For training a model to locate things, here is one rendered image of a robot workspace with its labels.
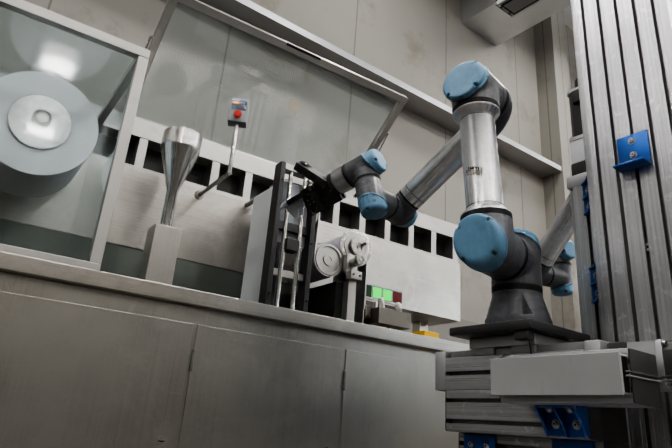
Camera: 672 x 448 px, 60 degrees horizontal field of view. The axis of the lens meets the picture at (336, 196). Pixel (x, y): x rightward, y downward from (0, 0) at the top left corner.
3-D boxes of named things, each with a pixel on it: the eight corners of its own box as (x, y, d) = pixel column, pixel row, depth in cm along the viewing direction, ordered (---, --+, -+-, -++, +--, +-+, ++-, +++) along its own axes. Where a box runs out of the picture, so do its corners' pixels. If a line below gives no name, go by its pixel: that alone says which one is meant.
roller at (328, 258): (314, 271, 216) (317, 240, 220) (281, 282, 236) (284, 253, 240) (341, 278, 222) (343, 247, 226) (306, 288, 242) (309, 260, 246)
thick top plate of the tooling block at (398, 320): (378, 322, 221) (379, 306, 224) (321, 332, 253) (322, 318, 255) (410, 329, 229) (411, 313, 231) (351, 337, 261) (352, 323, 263)
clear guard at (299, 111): (176, -2, 212) (176, -2, 212) (128, 115, 230) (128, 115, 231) (400, 100, 264) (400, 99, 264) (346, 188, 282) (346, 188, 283)
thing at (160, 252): (134, 301, 180) (168, 137, 202) (121, 306, 191) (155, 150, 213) (177, 309, 187) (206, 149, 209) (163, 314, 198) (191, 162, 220)
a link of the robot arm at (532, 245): (551, 292, 139) (548, 237, 144) (527, 278, 129) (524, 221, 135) (504, 296, 146) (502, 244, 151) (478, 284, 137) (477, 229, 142)
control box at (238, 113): (227, 117, 215) (230, 94, 219) (227, 126, 221) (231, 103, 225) (246, 120, 215) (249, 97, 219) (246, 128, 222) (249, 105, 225)
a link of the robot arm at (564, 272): (538, 293, 205) (536, 263, 210) (562, 298, 210) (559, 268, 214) (556, 289, 199) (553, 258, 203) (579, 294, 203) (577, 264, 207)
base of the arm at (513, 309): (567, 333, 133) (564, 290, 137) (526, 322, 125) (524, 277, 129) (511, 338, 144) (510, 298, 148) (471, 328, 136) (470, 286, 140)
